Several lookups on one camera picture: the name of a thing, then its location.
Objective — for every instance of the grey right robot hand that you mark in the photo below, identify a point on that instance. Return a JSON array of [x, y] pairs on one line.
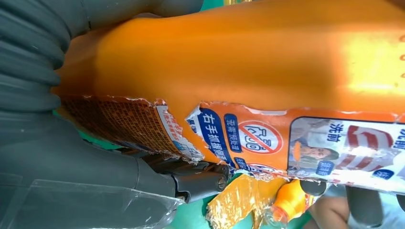
[[79, 177]]

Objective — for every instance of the person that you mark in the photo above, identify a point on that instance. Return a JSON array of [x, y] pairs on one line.
[[326, 211]]

